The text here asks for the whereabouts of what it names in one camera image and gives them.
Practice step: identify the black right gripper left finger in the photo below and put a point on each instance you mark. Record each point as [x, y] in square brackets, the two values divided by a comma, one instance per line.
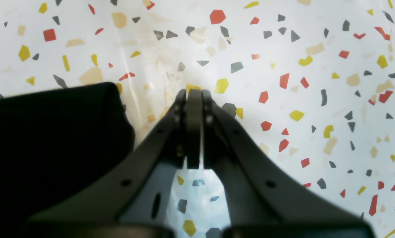
[130, 201]

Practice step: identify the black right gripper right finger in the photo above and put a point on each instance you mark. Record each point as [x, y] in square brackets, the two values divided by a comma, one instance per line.
[262, 200]

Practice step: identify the black t-shirt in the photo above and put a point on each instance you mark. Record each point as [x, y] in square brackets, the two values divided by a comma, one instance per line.
[55, 143]

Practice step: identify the terrazzo pattern tablecloth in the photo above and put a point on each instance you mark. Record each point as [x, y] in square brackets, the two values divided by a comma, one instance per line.
[311, 81]

